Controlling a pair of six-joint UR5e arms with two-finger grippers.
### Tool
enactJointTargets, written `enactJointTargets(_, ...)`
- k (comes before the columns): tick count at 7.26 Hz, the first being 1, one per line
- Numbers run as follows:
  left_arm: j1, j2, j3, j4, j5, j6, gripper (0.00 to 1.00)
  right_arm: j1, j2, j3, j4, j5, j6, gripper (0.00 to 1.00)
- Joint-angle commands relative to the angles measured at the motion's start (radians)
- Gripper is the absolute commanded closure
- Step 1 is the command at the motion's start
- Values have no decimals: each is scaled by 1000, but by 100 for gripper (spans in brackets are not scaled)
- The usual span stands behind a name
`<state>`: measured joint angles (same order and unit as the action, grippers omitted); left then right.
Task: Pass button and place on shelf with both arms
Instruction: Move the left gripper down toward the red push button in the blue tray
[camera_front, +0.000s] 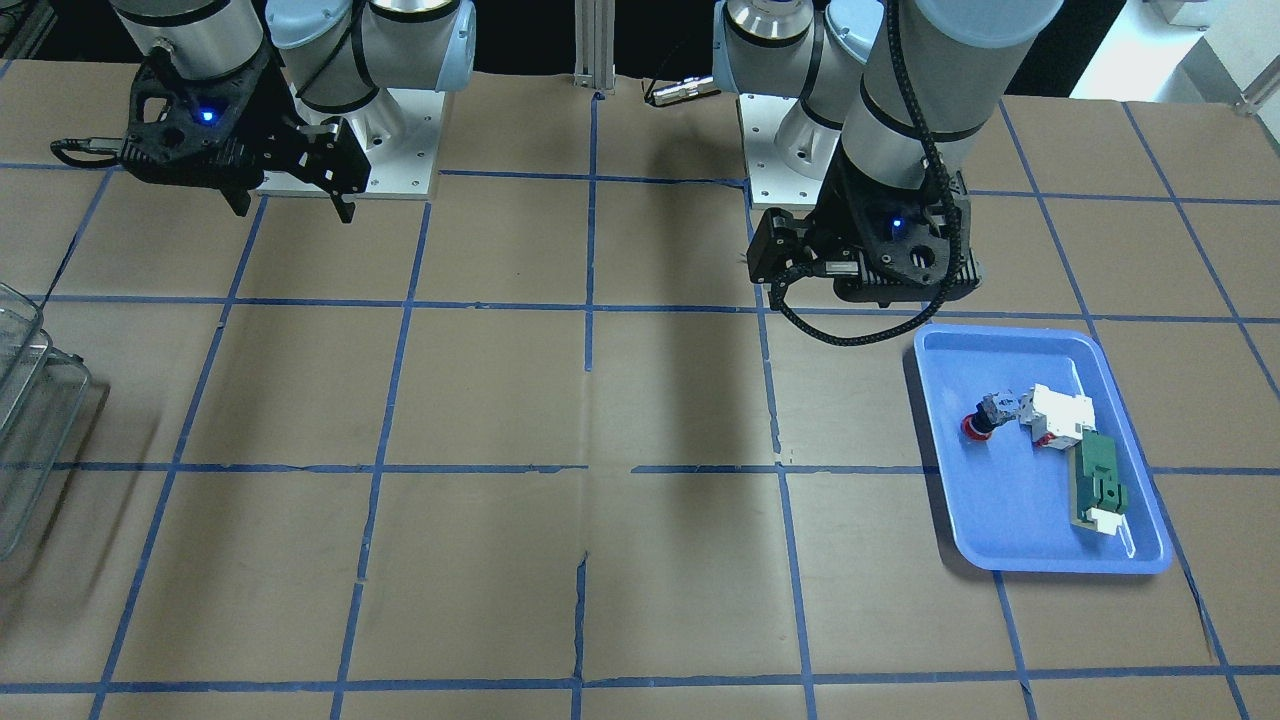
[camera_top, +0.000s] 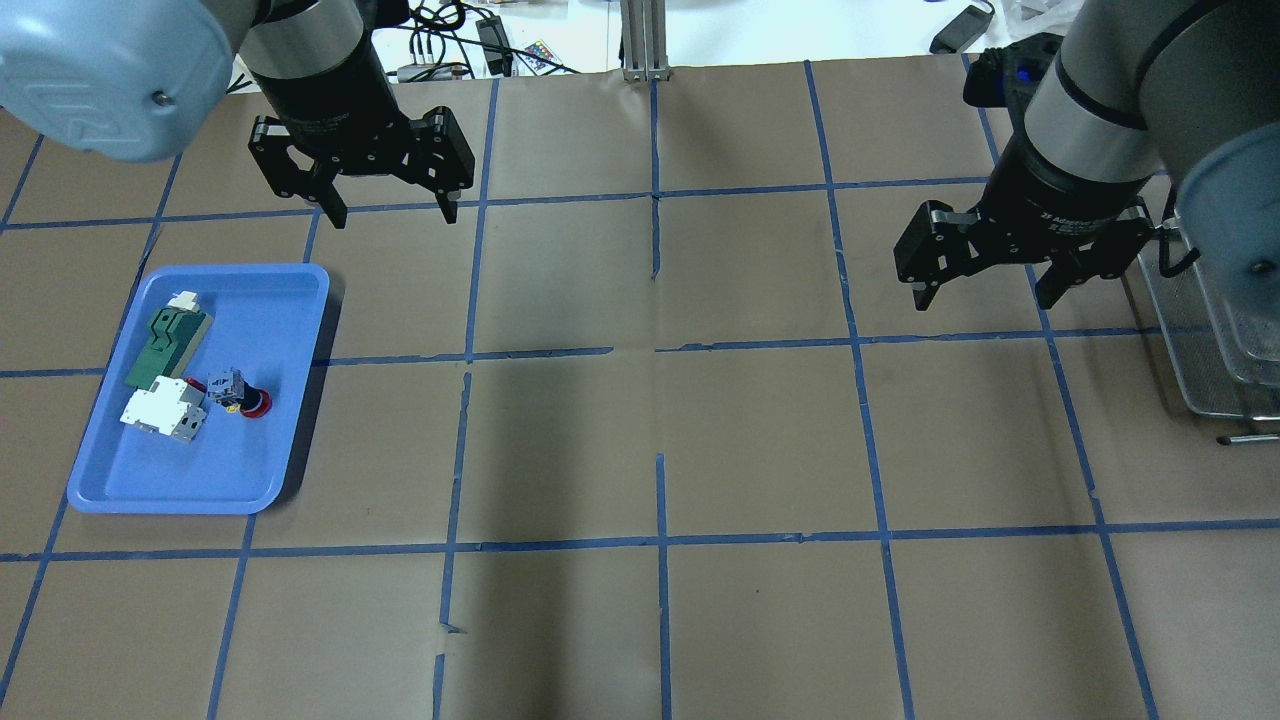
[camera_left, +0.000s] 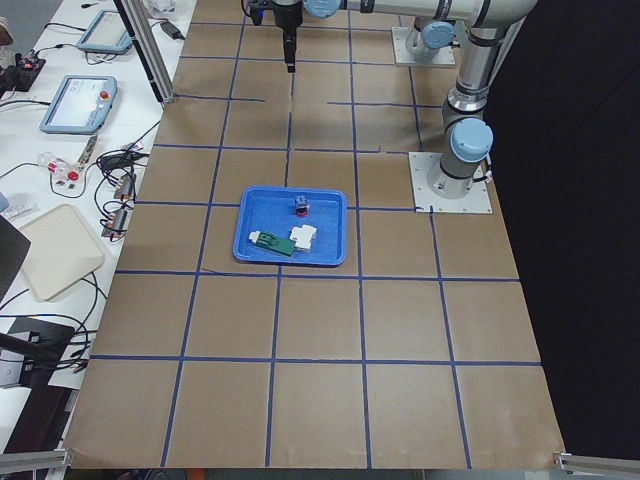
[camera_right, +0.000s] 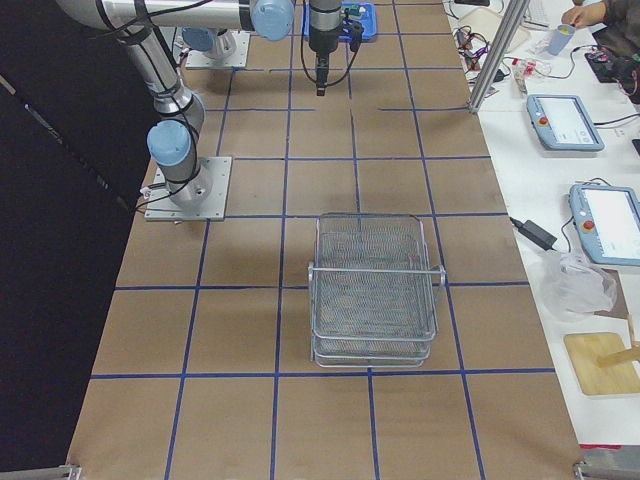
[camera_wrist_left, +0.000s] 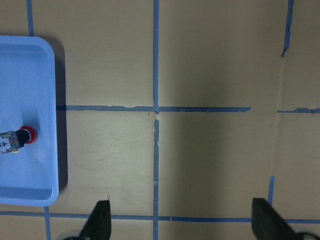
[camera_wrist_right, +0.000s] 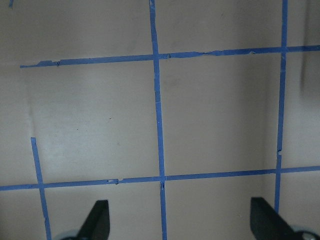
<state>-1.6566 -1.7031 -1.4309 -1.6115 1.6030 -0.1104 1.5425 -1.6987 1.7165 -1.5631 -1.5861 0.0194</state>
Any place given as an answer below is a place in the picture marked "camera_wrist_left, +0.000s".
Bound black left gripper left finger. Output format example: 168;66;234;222
78;200;111;240

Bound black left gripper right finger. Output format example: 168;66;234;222
251;198;300;240

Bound blue plastic tray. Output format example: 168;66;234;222
0;35;59;207

